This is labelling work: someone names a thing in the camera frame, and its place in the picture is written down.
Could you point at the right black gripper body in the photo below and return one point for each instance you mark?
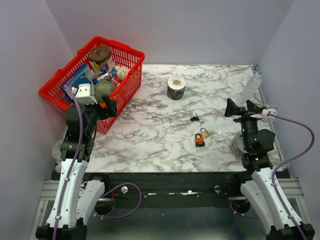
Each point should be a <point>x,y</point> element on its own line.
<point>247,122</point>

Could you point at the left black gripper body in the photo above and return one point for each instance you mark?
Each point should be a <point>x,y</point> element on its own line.
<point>94,111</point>

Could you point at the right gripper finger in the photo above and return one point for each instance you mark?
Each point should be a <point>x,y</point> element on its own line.
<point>252,107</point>
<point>232,109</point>

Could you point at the black-headed key bunch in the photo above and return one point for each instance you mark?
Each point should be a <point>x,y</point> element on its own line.
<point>196,119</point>

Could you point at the orange black padlock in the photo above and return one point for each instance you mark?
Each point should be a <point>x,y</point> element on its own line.
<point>199,140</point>

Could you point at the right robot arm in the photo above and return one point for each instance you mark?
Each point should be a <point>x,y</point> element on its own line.
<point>259,183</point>

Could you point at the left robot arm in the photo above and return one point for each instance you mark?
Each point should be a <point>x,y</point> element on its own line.
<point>76,150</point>

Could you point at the clear plastic water bottle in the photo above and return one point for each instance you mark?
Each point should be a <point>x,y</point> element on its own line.
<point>251,86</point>

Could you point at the green netted melon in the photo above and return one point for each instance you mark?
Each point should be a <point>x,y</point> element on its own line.
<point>103,87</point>

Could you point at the brass padlock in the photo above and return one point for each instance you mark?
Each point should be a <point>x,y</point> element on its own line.
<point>205,133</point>

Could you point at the blue white box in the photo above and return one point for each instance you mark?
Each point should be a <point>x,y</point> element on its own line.
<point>81,76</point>

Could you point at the cream ball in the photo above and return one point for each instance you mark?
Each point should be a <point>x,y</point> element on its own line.
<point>122,72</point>

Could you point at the red plastic basket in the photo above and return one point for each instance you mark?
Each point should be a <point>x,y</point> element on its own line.
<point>104,73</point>

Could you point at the brown round lid container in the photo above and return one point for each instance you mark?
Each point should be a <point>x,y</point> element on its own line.
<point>99,54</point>

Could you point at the black wrapped tissue roll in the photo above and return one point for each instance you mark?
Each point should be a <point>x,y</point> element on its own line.
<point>176,87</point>

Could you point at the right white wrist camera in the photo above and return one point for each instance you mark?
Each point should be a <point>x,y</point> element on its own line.
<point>269,109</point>

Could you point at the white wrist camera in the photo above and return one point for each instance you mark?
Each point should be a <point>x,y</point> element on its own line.
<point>269,109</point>
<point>85,94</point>

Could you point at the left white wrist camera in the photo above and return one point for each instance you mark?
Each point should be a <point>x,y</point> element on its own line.
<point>85,94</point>

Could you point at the aluminium frame rail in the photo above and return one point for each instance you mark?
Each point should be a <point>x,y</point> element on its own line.
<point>78,213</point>

